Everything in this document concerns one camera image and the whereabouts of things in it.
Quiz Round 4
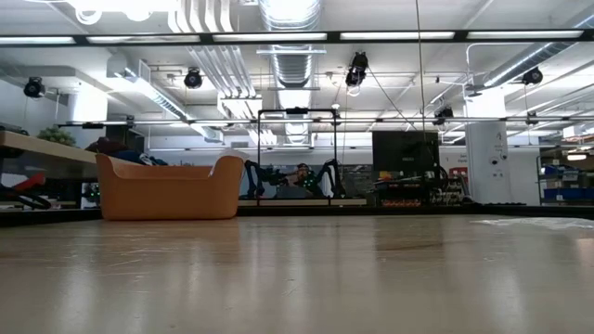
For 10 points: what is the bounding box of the clear plastic zip bag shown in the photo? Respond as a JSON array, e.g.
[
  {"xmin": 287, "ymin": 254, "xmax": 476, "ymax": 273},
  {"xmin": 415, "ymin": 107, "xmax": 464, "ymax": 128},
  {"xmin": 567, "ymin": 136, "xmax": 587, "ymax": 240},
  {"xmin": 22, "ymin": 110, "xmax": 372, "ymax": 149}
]
[
  {"xmin": 210, "ymin": 147, "xmax": 251, "ymax": 178},
  {"xmin": 471, "ymin": 216, "xmax": 594, "ymax": 231}
]

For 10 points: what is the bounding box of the person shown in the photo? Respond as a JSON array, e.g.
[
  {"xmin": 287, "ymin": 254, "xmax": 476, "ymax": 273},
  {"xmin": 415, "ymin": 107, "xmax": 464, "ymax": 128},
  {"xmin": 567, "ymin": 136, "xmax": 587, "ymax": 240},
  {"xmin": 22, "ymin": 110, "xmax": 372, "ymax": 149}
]
[{"xmin": 286, "ymin": 161, "xmax": 327, "ymax": 199}]

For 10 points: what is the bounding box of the black monitor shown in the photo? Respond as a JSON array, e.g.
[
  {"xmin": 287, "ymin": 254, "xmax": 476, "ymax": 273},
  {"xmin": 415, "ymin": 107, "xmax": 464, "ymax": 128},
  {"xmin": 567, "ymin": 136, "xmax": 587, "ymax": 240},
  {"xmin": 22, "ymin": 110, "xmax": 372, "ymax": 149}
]
[{"xmin": 371, "ymin": 131, "xmax": 440, "ymax": 180}]

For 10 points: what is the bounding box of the cluttered workbench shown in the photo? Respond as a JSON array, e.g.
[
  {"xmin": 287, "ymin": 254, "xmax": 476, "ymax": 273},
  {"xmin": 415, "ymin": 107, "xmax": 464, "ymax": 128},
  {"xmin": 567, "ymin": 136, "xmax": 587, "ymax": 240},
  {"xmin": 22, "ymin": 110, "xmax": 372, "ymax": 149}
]
[{"xmin": 370, "ymin": 169, "xmax": 470, "ymax": 208}]

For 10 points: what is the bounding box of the orange plastic bin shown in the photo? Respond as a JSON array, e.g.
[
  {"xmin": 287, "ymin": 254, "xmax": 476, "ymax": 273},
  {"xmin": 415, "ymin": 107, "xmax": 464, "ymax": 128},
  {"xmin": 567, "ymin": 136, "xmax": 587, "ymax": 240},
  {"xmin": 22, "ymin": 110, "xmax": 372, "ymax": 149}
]
[{"xmin": 95, "ymin": 154, "xmax": 246, "ymax": 222}]

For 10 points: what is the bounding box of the black crossbar with lights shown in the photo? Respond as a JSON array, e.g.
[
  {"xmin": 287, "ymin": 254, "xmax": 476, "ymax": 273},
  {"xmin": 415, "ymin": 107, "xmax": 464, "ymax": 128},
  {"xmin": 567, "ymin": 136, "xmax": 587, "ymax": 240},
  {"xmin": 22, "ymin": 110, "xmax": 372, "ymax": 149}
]
[{"xmin": 0, "ymin": 28, "xmax": 594, "ymax": 46}]

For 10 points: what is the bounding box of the dark cloth pile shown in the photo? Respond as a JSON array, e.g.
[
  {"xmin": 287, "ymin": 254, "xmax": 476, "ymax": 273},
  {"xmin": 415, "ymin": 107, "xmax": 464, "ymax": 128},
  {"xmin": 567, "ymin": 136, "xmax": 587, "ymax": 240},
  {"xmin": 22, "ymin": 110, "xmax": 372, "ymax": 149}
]
[{"xmin": 85, "ymin": 137, "xmax": 169, "ymax": 167}]

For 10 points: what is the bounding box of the white pillar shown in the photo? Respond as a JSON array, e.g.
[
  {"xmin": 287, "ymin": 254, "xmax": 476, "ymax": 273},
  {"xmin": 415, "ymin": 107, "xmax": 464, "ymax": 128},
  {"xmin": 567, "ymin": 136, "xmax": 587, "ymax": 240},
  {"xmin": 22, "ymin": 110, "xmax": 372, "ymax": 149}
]
[{"xmin": 465, "ymin": 121, "xmax": 510, "ymax": 205}]

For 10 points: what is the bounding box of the green potted plant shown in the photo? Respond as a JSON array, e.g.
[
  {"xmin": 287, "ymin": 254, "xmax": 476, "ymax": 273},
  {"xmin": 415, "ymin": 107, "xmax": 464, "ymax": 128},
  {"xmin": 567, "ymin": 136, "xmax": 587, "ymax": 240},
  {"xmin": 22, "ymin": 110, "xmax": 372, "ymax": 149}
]
[{"xmin": 36, "ymin": 125, "xmax": 78, "ymax": 148}]

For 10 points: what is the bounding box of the wooden side table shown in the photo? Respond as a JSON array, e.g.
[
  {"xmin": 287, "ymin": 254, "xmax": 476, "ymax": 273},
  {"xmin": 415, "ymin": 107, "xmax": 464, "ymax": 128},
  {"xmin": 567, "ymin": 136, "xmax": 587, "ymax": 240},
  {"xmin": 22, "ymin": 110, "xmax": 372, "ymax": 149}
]
[{"xmin": 0, "ymin": 129, "xmax": 101, "ymax": 181}]

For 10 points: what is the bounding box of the red object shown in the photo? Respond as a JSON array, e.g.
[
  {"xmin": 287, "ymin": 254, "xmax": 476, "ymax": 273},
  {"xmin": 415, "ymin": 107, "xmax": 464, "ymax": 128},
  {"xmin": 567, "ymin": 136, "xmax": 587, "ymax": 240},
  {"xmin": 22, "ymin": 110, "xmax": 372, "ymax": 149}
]
[{"xmin": 11, "ymin": 173, "xmax": 47, "ymax": 194}]

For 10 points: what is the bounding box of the shelf with blue bins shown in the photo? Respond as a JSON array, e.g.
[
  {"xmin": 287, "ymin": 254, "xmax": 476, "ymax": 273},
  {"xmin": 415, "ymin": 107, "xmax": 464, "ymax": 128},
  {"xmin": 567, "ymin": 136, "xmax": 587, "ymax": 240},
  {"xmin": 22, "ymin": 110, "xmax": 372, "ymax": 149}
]
[{"xmin": 536, "ymin": 148, "xmax": 594, "ymax": 207}]

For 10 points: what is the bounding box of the black hanging camera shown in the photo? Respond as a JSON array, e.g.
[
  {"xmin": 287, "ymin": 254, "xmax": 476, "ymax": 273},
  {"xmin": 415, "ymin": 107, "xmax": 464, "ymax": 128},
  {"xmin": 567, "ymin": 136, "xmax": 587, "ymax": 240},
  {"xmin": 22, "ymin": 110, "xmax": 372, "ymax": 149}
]
[
  {"xmin": 345, "ymin": 50, "xmax": 370, "ymax": 88},
  {"xmin": 433, "ymin": 106, "xmax": 455, "ymax": 126},
  {"xmin": 23, "ymin": 76, "xmax": 46, "ymax": 99},
  {"xmin": 522, "ymin": 66, "xmax": 544, "ymax": 86},
  {"xmin": 183, "ymin": 68, "xmax": 204, "ymax": 90}
]

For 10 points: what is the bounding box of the thin black hanging cable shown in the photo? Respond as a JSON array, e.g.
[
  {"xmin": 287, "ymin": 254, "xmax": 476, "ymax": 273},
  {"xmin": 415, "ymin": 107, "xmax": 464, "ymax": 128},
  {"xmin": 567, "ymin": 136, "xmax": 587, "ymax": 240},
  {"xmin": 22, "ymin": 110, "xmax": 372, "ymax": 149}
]
[{"xmin": 414, "ymin": 0, "xmax": 427, "ymax": 140}]

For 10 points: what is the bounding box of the black hose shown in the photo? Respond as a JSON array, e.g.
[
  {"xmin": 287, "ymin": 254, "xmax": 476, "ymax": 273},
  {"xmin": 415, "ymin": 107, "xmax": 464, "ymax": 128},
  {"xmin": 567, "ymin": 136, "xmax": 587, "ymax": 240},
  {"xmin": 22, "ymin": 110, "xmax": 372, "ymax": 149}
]
[{"xmin": 0, "ymin": 185, "xmax": 53, "ymax": 211}]

